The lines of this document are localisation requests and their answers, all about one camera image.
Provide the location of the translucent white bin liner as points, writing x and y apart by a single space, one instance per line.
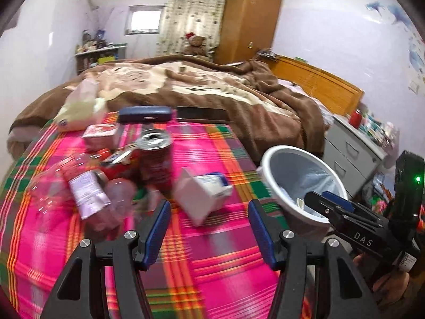
302 182

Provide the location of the grey drawer cabinet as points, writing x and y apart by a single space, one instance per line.
351 154

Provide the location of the patterned curtain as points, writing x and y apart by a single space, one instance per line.
180 17

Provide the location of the red drink can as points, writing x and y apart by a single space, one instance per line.
156 162

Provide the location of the dark blue glasses case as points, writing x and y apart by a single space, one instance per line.
145 114

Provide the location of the wooden wardrobe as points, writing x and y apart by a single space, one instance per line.
247 27

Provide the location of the soft tissue pack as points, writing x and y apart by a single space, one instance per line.
81 108

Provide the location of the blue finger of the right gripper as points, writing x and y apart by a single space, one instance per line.
345 204
322 205

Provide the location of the red snack wrapper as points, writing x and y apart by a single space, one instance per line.
121 164

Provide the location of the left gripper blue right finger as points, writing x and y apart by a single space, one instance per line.
267 230

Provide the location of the white blue crushed carton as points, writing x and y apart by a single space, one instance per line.
201 195

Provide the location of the black smartphone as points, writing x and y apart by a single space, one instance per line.
202 115

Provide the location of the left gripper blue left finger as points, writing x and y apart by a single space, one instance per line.
151 232

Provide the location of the wooden headboard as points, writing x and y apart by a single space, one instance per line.
338 95

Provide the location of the red white milk carton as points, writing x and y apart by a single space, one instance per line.
100 136

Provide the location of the cluttered side shelf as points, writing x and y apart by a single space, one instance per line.
94 51

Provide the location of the red jar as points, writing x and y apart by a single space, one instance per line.
355 119

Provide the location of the pink plaid cloth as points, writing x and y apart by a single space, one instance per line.
73 247

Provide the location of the brown teddy bear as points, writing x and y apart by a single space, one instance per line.
196 45

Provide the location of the white round trash bin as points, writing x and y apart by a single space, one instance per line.
299 185

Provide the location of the small window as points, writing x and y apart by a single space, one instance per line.
143 19

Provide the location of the brown patterned fleece blanket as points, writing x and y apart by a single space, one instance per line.
263 112

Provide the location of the person's right hand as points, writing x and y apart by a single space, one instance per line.
390 288

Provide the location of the clear plastic bottle pink label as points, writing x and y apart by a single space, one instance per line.
78 185

